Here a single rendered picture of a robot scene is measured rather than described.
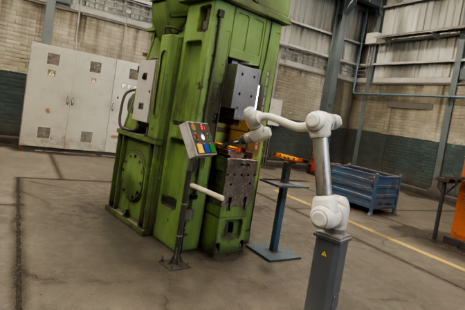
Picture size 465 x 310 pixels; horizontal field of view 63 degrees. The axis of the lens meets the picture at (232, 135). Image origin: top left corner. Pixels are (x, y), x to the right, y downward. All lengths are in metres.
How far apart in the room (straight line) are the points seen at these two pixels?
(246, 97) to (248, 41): 0.55
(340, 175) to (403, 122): 4.82
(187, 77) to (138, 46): 5.67
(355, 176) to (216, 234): 4.01
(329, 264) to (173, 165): 1.77
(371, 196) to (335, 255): 4.25
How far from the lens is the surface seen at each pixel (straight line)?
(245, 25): 3.72
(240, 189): 3.57
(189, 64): 3.70
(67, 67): 8.31
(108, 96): 8.44
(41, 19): 9.01
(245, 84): 3.51
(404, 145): 11.64
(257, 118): 2.81
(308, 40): 11.97
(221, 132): 3.99
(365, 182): 6.98
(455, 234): 6.24
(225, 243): 3.67
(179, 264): 3.30
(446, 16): 12.03
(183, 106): 3.65
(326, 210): 2.44
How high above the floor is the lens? 1.30
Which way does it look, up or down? 3 degrees down
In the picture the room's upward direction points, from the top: 9 degrees clockwise
